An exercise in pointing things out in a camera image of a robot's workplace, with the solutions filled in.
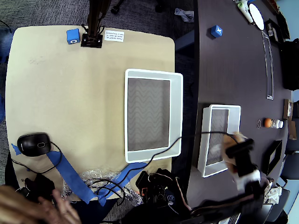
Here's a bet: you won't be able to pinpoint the grey crumpled cloth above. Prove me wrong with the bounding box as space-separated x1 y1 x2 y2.
174 8 195 23

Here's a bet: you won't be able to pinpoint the blue office chair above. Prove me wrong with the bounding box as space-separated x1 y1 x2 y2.
284 137 299 155
280 155 299 181

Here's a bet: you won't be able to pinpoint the blue fabric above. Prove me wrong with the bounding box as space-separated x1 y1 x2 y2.
0 28 14 63

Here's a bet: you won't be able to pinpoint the black open tray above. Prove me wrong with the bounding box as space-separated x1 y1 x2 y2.
264 18 282 44

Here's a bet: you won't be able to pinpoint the black leader arm controller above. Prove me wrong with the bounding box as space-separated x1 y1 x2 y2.
17 174 57 203

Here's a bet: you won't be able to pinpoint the large white plastic bin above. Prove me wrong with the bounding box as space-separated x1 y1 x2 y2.
124 68 184 163

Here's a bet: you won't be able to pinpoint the white round plate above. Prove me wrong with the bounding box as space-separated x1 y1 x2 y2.
248 3 265 30

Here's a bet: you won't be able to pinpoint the black mouse cable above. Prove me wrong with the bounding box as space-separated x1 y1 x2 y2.
11 141 63 175

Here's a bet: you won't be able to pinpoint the small brown box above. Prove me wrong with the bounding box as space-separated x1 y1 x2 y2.
283 98 294 120

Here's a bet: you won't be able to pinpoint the person's hand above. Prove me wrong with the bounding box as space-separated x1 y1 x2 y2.
0 185 82 224

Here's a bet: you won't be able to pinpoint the tan plush toy blue ears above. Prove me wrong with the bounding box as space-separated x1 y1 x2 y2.
221 131 249 175

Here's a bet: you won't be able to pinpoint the black webcam cable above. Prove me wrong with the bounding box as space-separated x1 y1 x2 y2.
87 131 234 206

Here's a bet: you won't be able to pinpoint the wide blue tape strip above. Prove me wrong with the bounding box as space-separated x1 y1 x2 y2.
96 162 149 206

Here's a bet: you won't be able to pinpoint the white printed paper label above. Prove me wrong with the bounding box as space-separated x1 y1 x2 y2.
104 30 125 42

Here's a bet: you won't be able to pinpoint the clear crumpled plastic wrap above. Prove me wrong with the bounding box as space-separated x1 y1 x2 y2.
58 168 143 206

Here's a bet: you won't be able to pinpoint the navy blue clothing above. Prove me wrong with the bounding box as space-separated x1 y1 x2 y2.
70 198 120 224

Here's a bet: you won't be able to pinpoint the blue cube white X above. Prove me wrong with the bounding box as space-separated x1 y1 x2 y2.
210 25 223 38

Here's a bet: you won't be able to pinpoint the white bottle green cap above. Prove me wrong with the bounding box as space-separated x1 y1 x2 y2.
237 1 255 23

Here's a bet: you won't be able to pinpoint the long blue tape strip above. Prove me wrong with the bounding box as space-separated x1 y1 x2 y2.
46 150 100 205

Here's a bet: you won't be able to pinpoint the blue cube white O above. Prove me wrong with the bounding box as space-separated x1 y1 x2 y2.
66 28 81 45

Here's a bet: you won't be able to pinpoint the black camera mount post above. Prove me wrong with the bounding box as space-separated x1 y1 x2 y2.
80 0 111 49

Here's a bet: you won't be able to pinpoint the small white plastic bin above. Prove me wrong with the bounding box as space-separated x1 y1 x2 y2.
197 104 241 178

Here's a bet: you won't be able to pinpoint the crumpled white paper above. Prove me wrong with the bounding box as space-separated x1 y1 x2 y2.
265 186 284 205

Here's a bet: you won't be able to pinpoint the dark laptop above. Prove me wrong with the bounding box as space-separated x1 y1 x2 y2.
224 203 274 224

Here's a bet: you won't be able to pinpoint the brown cardboard piece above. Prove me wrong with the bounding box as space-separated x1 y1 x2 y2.
286 119 298 140

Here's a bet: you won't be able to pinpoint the black flat case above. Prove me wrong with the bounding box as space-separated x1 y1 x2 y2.
276 13 291 41

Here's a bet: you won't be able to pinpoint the black computer mouse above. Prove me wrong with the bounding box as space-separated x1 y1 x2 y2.
17 132 52 157

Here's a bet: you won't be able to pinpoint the small blue tape piece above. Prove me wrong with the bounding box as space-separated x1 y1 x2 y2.
11 143 23 156

